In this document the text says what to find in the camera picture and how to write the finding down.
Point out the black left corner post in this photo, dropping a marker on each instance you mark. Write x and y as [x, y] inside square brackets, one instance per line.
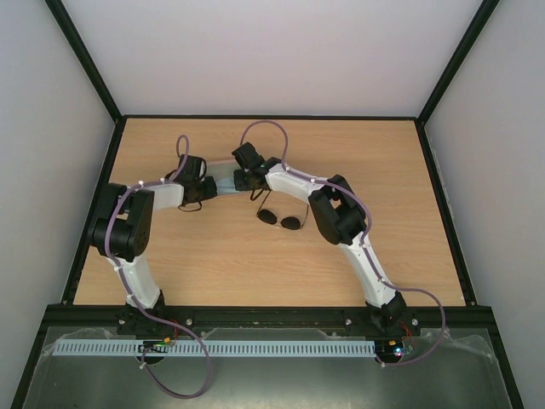
[64, 21]

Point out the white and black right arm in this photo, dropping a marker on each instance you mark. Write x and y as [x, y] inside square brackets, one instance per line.
[341, 218]

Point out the pink glasses case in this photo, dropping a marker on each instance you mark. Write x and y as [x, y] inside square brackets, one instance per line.
[222, 172]

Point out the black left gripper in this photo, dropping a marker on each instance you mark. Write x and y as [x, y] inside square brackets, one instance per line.
[211, 190]

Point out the white slotted cable duct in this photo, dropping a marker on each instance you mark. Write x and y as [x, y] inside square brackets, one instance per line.
[216, 348]

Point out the black round sunglasses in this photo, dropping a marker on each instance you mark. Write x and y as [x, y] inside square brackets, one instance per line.
[287, 220]

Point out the black frame corner post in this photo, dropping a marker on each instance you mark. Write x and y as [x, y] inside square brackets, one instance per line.
[461, 52]

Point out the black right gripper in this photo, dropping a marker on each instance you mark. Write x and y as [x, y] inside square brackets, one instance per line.
[241, 180]

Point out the black front mounting rail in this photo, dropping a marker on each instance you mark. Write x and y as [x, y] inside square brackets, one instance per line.
[351, 322]

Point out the grey metal front plate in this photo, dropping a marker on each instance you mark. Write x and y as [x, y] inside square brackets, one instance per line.
[457, 369]

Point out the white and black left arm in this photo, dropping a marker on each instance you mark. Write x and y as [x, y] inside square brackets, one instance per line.
[120, 228]

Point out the light blue cleaning cloth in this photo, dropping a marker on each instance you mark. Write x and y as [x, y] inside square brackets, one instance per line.
[225, 186]

